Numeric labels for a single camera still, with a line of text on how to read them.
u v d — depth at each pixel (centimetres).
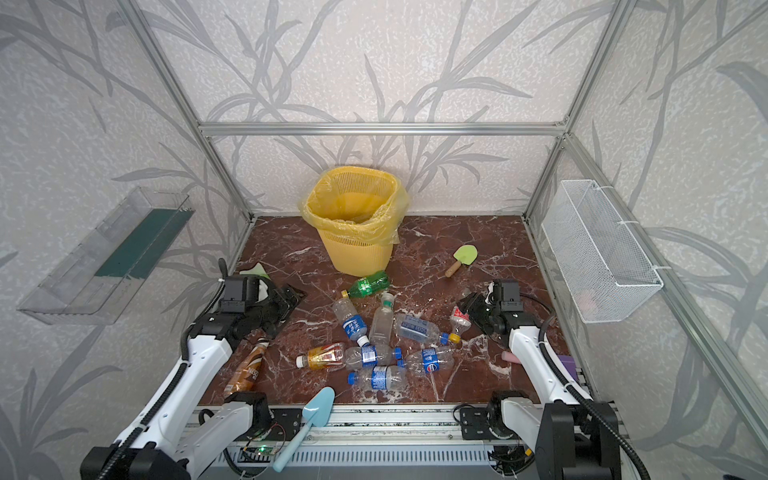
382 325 89
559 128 94
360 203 100
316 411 75
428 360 80
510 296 66
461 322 83
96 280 64
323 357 79
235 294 61
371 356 80
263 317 66
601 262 63
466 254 109
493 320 64
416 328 85
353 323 85
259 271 104
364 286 94
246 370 78
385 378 76
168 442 41
